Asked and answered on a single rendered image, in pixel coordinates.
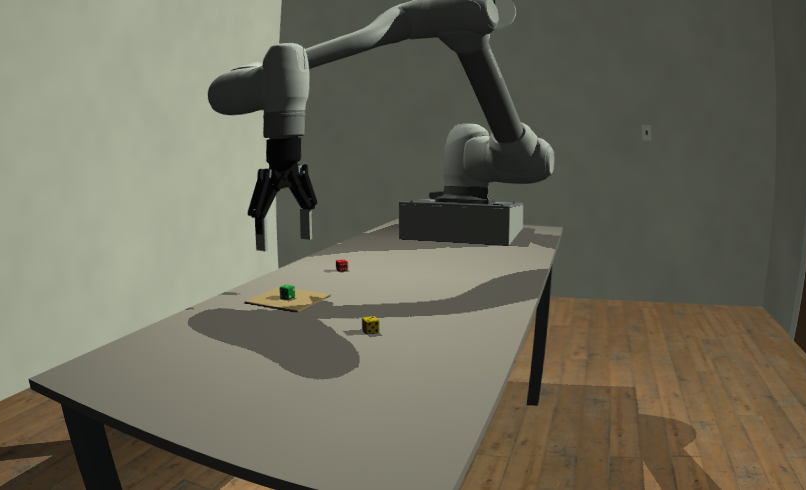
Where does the yellow die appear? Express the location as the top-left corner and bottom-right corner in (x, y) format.
(362, 316), (380, 334)

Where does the tan flat mat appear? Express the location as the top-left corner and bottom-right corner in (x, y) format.
(245, 287), (331, 312)

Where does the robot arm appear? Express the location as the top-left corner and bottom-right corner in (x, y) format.
(208, 0), (554, 204)

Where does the green die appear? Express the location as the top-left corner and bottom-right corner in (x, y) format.
(280, 285), (295, 300)

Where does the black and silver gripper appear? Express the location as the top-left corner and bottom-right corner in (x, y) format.
(248, 138), (317, 251)

